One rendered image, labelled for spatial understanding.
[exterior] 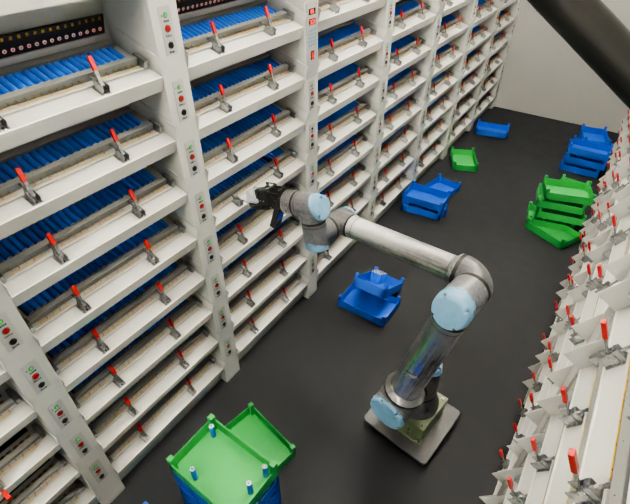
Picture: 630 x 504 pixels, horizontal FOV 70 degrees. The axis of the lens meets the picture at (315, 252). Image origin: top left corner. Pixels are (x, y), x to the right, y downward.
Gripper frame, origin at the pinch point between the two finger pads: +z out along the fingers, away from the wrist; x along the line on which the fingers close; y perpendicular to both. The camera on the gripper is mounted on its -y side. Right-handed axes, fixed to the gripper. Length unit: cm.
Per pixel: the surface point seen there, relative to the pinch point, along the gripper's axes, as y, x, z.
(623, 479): 14, 68, -129
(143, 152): 35, 37, -3
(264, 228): -22.2, -13.0, 9.4
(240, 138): 21.2, -9.7, 5.7
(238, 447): -62, 60, -29
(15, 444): -37, 104, 21
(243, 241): -20.7, 1.0, 9.1
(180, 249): -3.7, 33.2, 4.6
